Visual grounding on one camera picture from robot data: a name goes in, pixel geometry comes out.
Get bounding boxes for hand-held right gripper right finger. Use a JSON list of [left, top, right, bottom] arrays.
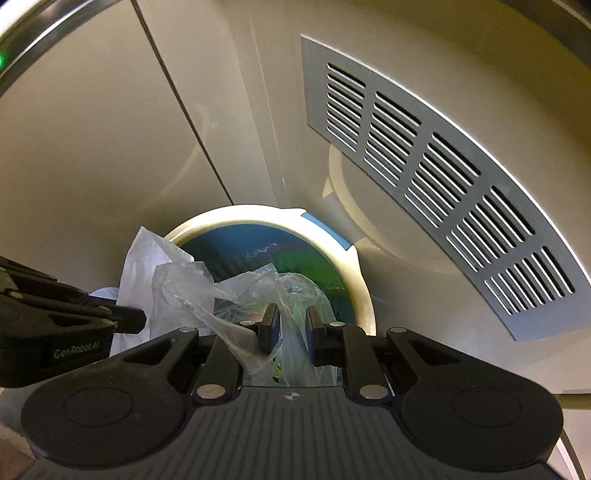
[[305, 305, 472, 401]]

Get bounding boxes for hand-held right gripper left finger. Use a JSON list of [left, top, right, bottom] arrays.
[[108, 305, 281, 402]]

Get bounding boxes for clear plastic bag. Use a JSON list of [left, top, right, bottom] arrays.
[[152, 263, 342, 386]]

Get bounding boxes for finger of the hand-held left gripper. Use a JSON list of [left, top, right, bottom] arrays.
[[0, 293, 147, 337], [0, 256, 90, 308]]

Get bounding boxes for large grey vent grille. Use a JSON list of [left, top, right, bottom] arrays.
[[301, 34, 591, 342]]

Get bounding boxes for white paper sheet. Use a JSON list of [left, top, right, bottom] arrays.
[[88, 225, 195, 356]]

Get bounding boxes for cream rimmed waste bin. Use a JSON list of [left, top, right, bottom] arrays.
[[164, 205, 377, 386]]

